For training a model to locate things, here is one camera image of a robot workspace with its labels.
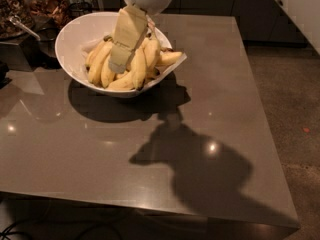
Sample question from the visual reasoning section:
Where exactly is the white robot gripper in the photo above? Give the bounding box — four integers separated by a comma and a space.
109, 0, 172, 74

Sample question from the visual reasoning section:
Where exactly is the large top yellow banana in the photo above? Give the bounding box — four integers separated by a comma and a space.
131, 48, 147, 90

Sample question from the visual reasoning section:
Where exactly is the yellow banana right upright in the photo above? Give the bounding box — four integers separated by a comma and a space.
143, 38, 161, 73

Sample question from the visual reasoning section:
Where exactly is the yellow banana far right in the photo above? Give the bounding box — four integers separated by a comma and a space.
156, 51, 182, 67

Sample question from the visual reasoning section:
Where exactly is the yellow banana far left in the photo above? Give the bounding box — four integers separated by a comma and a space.
85, 40, 105, 69

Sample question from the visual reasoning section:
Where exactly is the yellow banana middle left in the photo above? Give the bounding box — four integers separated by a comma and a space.
101, 57, 115, 88

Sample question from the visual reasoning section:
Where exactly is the white ceramic bowl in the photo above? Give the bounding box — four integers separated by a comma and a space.
55, 12, 187, 98

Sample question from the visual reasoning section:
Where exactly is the yellow banana bottom front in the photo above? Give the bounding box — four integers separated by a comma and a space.
108, 72, 134, 91

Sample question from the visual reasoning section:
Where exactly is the glass jar dried fruit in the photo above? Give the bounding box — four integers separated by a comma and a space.
26, 0, 71, 29

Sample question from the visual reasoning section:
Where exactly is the glass jar with snacks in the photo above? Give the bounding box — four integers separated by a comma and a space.
0, 0, 35, 40

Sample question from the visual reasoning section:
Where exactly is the metal scoop handle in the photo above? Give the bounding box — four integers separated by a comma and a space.
9, 16, 41, 41

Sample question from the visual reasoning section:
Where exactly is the black cable on floor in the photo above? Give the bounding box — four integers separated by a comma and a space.
0, 217, 124, 240

